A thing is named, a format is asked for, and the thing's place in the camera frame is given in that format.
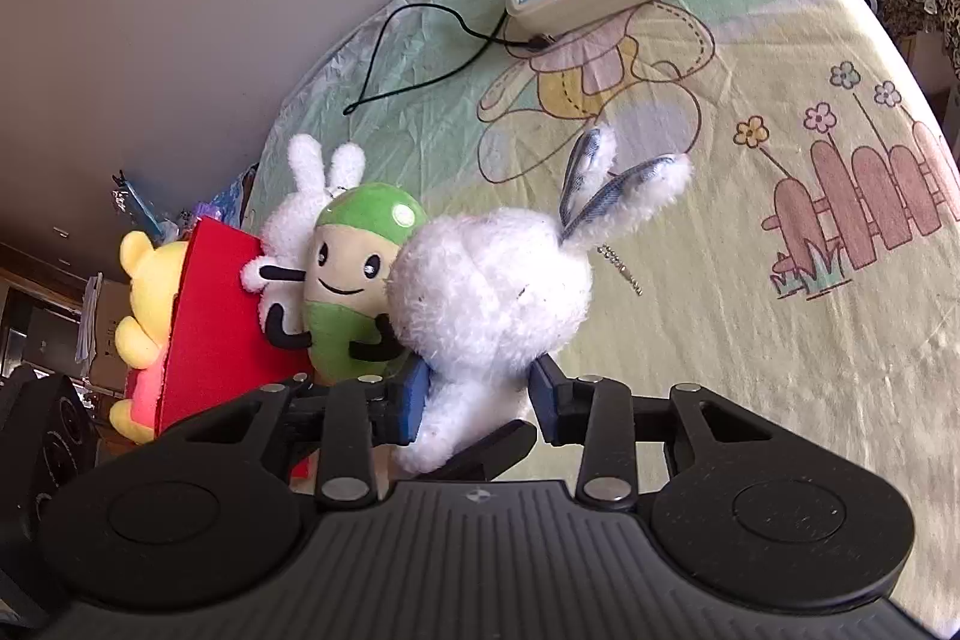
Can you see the green mushroom plush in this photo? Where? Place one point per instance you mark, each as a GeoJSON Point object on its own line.
{"type": "Point", "coordinates": [360, 212]}

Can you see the dark wooden cabinet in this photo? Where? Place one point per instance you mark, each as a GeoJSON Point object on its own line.
{"type": "Point", "coordinates": [45, 325]}

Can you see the yellow tiger plush pink shirt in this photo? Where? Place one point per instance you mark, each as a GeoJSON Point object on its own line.
{"type": "Point", "coordinates": [146, 280]}

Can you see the red cardboard box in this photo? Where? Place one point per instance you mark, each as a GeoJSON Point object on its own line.
{"type": "Point", "coordinates": [217, 325]}

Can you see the white rabbit plush blue ears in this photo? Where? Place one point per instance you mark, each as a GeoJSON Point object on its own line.
{"type": "Point", "coordinates": [495, 295]}

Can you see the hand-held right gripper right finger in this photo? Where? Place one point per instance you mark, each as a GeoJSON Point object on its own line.
{"type": "Point", "coordinates": [546, 400]}

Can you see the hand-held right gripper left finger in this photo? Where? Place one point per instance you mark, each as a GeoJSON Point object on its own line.
{"type": "Point", "coordinates": [414, 400]}

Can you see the blue patterned cloth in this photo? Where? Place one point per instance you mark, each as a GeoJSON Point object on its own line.
{"type": "Point", "coordinates": [225, 197]}

